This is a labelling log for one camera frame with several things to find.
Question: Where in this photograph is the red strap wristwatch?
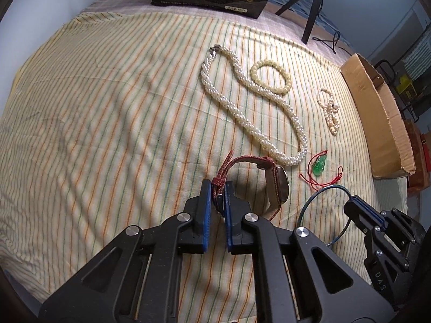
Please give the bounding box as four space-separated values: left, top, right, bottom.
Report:
211 149 290 221

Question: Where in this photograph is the checkered pink bedsheet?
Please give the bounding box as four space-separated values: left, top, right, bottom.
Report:
84 0 355 65

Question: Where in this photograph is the black metal rack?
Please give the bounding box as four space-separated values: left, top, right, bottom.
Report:
375 59 419 122

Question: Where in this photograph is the black power cable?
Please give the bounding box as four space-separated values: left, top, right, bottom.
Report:
312 30 353 56

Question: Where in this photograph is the black tripod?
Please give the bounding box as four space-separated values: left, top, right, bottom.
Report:
274 0 330 45

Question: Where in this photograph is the cardboard box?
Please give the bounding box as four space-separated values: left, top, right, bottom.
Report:
340 53 416 179

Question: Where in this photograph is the striped yellow cloth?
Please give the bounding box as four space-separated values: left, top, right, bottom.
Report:
1 12 378 301

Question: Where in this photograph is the small pearl bracelet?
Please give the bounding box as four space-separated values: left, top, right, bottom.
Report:
316 87 340 136

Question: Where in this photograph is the dark thin bangle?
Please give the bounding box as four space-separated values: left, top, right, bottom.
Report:
295 184 352 248

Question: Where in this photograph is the green jade pendant red cord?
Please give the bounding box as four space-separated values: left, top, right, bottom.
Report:
299 149 344 191

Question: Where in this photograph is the cream bead bracelet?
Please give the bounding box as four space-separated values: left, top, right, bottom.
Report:
249 58 292 96

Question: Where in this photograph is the long white pearl necklace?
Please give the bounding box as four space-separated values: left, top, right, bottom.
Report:
199 44 309 167

